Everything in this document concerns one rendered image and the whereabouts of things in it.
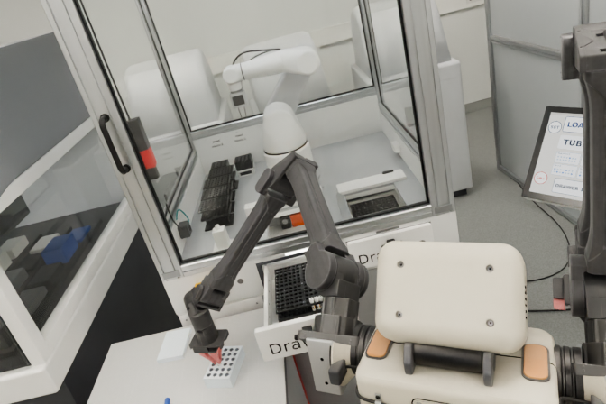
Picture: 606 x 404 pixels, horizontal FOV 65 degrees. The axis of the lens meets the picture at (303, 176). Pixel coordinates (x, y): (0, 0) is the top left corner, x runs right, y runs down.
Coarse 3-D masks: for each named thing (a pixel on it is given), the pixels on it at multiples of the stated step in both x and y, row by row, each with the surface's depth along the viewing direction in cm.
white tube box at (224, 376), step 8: (224, 352) 146; (232, 352) 146; (240, 352) 145; (224, 360) 143; (232, 360) 143; (240, 360) 144; (208, 368) 142; (216, 368) 141; (224, 368) 141; (232, 368) 139; (240, 368) 144; (208, 376) 140; (216, 376) 138; (224, 376) 137; (232, 376) 138; (208, 384) 139; (216, 384) 138; (224, 384) 138; (232, 384) 137
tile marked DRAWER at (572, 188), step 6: (558, 180) 149; (564, 180) 148; (570, 180) 146; (558, 186) 148; (564, 186) 147; (570, 186) 146; (576, 186) 145; (582, 186) 144; (558, 192) 148; (564, 192) 147; (570, 192) 145; (576, 192) 144; (582, 192) 143
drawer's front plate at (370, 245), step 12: (408, 228) 160; (420, 228) 159; (360, 240) 160; (372, 240) 160; (384, 240) 160; (396, 240) 161; (408, 240) 161; (420, 240) 161; (432, 240) 162; (360, 252) 162; (372, 252) 162; (372, 264) 164
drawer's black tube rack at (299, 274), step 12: (300, 264) 161; (276, 276) 158; (288, 276) 156; (300, 276) 155; (288, 288) 151; (300, 288) 149; (276, 300) 146; (288, 300) 151; (300, 300) 144; (288, 312) 145; (300, 312) 143; (312, 312) 142
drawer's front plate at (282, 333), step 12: (276, 324) 133; (288, 324) 131; (300, 324) 131; (312, 324) 132; (264, 336) 132; (276, 336) 133; (288, 336) 133; (264, 348) 134; (276, 348) 134; (288, 348) 135; (300, 348) 135; (264, 360) 136
